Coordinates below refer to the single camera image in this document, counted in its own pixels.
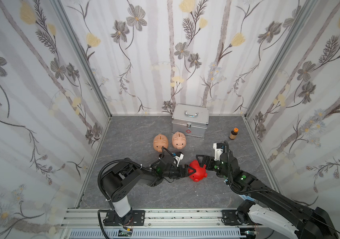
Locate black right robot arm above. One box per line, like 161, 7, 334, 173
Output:
196, 141, 340, 239

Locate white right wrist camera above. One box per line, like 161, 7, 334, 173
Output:
213, 143, 225, 161

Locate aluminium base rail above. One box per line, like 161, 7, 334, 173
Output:
59, 206, 297, 239

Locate small brown orange-capped bottle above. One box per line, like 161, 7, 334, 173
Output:
229, 128, 239, 140

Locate red piggy bank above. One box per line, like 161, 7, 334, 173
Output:
188, 160, 208, 182

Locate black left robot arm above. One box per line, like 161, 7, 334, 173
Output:
97, 147, 197, 239

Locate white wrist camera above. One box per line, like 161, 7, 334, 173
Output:
172, 152, 184, 167
213, 143, 225, 161

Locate pink piggy bank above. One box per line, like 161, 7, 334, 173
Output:
172, 131, 187, 149
153, 134, 169, 152

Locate silver aluminium first aid case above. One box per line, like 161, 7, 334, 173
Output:
172, 104, 209, 138

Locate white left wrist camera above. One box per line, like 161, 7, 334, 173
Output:
172, 152, 184, 167

